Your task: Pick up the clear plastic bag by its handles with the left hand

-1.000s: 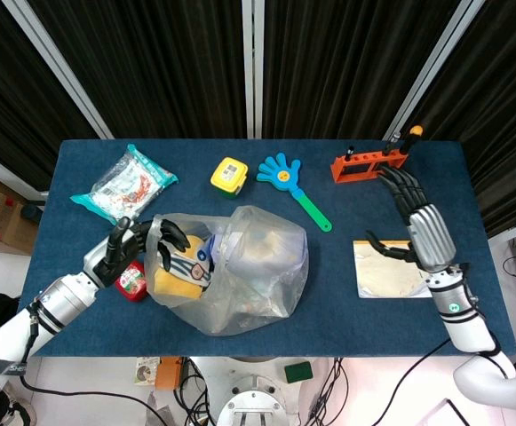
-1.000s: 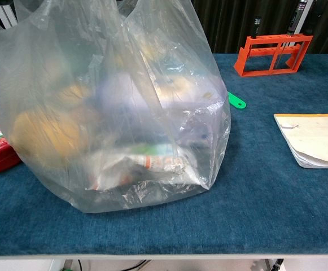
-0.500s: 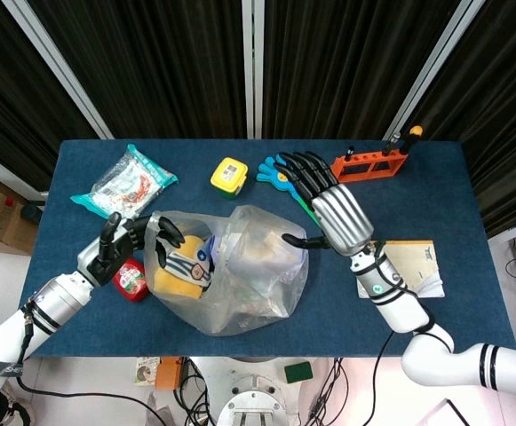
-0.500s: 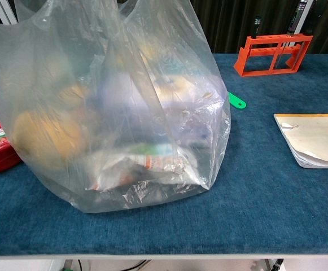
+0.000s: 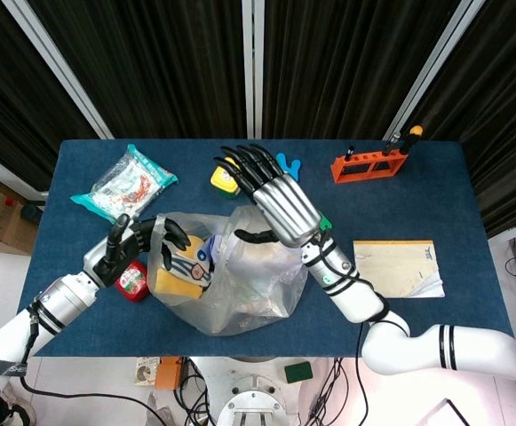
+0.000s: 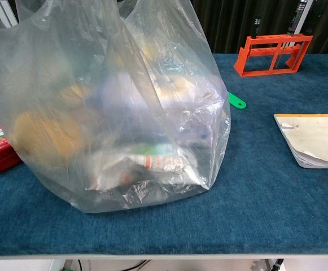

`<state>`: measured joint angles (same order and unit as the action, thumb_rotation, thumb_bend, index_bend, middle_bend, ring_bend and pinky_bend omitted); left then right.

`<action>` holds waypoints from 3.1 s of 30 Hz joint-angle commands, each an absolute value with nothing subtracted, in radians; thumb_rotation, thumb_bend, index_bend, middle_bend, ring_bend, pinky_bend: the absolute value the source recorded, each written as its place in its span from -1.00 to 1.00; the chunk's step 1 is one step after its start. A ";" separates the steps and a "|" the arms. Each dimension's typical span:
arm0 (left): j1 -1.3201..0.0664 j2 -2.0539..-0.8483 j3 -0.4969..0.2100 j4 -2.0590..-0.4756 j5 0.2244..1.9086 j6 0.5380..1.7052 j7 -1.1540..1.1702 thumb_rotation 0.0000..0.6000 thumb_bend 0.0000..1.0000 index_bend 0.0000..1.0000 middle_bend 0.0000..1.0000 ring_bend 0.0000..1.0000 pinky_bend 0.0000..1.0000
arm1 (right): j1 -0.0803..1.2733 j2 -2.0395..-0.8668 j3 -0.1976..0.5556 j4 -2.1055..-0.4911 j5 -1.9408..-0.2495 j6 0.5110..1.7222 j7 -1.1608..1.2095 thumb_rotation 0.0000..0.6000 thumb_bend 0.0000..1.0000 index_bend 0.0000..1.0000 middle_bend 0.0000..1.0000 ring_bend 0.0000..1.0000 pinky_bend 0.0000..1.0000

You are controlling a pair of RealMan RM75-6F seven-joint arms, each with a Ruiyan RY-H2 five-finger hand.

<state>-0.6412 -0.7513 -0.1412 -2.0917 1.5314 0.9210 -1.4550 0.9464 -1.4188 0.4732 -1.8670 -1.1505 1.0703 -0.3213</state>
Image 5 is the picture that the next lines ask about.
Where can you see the green rectangular block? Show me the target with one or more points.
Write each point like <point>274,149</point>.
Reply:
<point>298,373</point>

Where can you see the white upright frame post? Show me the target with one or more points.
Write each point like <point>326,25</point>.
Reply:
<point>253,66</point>

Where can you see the worn paper notebook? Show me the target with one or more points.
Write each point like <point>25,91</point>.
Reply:
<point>395,266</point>

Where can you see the orange tool rack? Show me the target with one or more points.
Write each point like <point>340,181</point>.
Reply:
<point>364,175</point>

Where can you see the blue striped white packet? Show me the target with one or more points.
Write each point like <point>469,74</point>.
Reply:
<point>193,266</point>

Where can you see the clear plastic bag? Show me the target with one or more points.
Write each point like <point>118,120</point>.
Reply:
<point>248,293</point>

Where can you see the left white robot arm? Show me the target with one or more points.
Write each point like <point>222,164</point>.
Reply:
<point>62,302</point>

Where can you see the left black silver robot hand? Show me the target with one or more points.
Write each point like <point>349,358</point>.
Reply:
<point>106,262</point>

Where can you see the brown cardboard box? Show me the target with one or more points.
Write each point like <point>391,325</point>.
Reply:
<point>4,222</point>

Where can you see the black pleated curtain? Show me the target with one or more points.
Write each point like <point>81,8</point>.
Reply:
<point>164,66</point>

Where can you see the round label paper pack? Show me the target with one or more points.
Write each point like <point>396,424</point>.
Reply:
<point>146,370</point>

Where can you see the red ketchup bottle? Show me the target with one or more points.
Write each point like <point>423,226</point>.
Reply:
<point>133,284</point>

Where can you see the short black screwdriver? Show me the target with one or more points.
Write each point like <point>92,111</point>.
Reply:
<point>350,153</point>

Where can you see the small orange box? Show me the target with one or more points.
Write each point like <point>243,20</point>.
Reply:
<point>169,373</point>

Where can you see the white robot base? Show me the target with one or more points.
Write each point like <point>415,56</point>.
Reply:
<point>251,399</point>

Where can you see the blue felt table cover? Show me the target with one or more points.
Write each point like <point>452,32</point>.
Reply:
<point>439,199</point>

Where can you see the white slanted frame post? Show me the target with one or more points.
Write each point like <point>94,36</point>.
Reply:
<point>435,66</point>
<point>57,66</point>

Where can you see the silver black screwdriver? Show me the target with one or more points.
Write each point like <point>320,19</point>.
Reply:
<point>393,142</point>

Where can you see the teal clear snack packet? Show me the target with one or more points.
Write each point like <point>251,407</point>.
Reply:
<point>124,186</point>

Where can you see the orange capped black screwdriver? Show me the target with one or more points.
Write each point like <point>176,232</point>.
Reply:
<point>412,137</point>

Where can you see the yellow soft package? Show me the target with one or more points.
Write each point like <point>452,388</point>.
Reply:
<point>177,284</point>

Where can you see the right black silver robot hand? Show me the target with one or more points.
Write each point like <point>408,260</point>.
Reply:
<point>284,208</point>

